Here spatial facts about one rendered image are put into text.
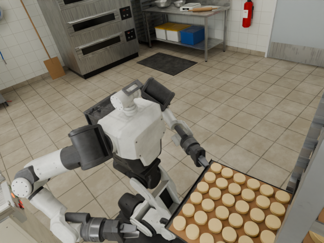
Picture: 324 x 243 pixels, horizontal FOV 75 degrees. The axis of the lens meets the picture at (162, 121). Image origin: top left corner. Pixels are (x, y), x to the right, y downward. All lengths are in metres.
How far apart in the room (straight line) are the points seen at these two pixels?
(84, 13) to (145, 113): 3.80
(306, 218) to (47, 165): 0.78
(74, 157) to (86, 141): 0.07
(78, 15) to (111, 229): 4.02
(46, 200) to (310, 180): 0.88
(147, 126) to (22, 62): 4.67
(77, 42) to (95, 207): 3.18
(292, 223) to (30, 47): 5.25
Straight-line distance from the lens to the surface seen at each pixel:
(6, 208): 1.38
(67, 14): 4.44
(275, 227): 0.93
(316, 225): 0.44
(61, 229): 0.96
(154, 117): 0.88
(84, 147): 0.79
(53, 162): 0.87
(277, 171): 2.38
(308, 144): 0.86
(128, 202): 1.73
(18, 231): 1.50
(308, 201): 0.35
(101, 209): 2.21
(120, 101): 0.79
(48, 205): 0.98
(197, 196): 0.94
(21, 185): 0.95
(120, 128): 0.82
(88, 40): 4.60
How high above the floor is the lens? 1.77
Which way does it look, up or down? 37 degrees down
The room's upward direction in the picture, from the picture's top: 9 degrees counter-clockwise
